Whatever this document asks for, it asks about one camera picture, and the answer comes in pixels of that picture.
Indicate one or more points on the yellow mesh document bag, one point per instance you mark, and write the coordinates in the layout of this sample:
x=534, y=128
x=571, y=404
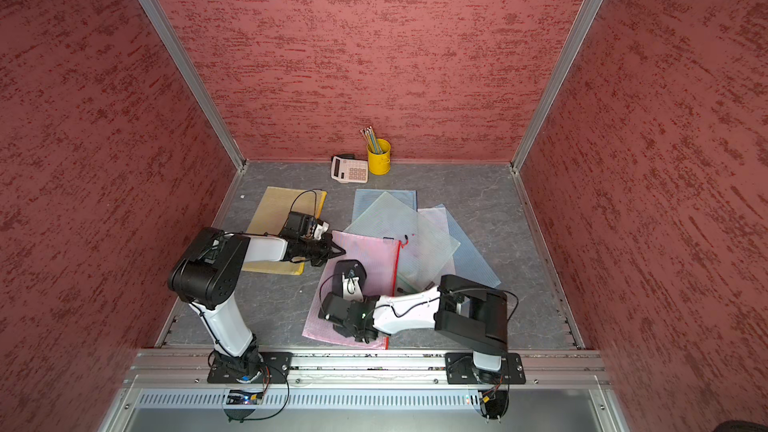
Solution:
x=270, y=217

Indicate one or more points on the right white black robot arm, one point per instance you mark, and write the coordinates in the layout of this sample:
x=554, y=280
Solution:
x=467, y=312

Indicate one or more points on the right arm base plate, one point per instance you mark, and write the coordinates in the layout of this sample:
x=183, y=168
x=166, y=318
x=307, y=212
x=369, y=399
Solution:
x=477, y=369

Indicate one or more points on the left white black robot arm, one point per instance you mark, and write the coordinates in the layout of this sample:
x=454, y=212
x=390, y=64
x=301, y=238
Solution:
x=207, y=274

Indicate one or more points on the yellow pen cup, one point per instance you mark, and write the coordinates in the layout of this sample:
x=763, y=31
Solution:
x=379, y=158

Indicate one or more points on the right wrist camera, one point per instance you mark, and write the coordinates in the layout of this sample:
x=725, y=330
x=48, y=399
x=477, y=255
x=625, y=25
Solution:
x=351, y=288

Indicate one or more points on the left aluminium corner post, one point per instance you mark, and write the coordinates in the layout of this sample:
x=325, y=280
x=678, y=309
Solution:
x=164, y=29

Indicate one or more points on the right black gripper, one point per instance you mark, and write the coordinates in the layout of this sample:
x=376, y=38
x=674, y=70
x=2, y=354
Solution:
x=339, y=329

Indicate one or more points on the right aluminium corner post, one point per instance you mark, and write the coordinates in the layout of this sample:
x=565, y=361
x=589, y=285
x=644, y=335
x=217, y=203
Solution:
x=582, y=23

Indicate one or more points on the pink desk calculator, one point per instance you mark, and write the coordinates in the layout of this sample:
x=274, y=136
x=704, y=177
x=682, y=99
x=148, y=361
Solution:
x=345, y=170

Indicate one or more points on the white mesh document bag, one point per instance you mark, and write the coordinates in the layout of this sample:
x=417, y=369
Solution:
x=438, y=217

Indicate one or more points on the green mesh document bag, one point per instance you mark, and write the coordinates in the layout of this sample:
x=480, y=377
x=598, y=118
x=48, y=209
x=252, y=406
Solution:
x=425, y=249

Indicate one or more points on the aluminium front rail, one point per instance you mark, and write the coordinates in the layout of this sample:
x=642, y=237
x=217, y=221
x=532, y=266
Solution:
x=399, y=379

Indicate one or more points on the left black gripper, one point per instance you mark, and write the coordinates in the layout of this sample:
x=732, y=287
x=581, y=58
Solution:
x=327, y=253

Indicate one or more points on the aluminium corner post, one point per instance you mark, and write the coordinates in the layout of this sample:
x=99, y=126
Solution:
x=164, y=29
x=582, y=23

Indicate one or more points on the pink mesh document bag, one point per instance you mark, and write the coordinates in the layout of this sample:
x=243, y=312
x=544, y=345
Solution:
x=378, y=257

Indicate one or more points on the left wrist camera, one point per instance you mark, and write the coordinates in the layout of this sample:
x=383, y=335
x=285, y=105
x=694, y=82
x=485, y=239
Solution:
x=303, y=226

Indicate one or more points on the blue mesh document bag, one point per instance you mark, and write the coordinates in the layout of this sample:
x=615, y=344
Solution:
x=468, y=261

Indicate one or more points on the coloured pencils bundle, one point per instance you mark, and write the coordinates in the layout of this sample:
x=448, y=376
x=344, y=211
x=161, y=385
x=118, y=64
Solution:
x=371, y=140

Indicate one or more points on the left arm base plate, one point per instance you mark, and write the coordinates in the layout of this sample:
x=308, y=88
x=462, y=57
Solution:
x=258, y=368

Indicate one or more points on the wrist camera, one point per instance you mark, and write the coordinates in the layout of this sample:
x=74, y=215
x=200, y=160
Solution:
x=303, y=226
x=351, y=288

